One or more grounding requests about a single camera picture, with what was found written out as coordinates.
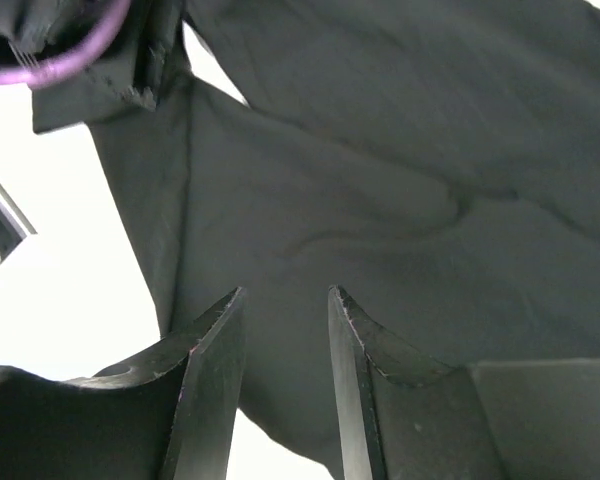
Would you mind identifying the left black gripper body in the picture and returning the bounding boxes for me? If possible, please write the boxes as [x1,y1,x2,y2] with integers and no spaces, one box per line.
[0,0,95,68]

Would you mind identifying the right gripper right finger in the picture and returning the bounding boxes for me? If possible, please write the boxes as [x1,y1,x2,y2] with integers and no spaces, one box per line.
[328,285,453,479]

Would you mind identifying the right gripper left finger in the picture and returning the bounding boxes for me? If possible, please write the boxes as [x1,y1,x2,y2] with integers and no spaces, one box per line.
[68,288,246,479]

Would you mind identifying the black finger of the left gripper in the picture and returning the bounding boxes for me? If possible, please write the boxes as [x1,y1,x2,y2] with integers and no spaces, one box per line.
[123,0,183,111]

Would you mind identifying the black trousers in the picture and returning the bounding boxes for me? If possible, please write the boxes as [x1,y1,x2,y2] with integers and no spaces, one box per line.
[33,1,600,478]

